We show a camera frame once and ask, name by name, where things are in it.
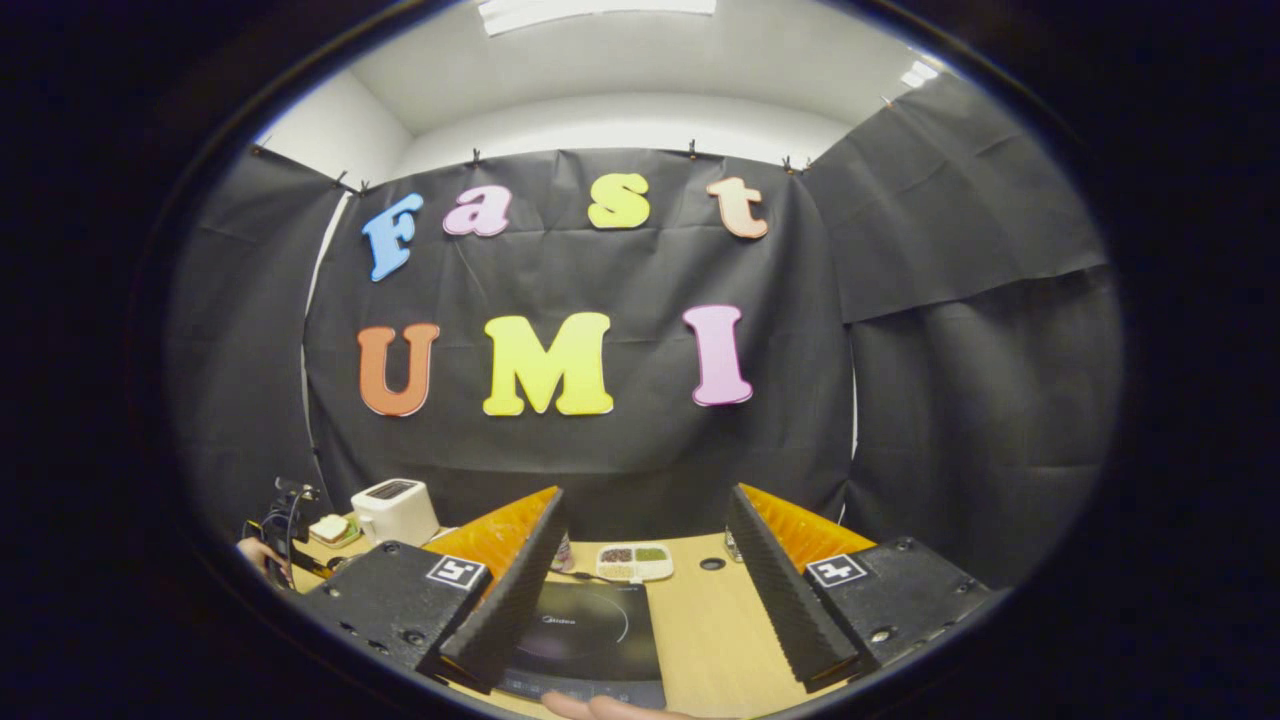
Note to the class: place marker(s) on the black induction cooktop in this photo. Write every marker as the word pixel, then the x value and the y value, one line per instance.
pixel 590 625

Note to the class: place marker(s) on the white toaster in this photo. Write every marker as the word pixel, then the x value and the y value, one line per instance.
pixel 400 515

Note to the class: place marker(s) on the green plate with bread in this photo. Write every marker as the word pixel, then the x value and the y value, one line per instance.
pixel 330 530

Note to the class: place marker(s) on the large ceiling light panel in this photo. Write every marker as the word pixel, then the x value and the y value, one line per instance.
pixel 595 14

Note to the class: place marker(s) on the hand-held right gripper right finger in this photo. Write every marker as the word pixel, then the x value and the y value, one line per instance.
pixel 785 600

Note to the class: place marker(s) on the white divided plate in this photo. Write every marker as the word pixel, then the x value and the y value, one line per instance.
pixel 635 562

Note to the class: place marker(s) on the silver printed drink bottle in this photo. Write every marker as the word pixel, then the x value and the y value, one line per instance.
pixel 565 552

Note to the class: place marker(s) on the small ceiling light panel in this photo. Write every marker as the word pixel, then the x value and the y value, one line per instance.
pixel 918 74

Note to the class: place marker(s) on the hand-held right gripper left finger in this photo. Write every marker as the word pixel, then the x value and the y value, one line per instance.
pixel 515 600

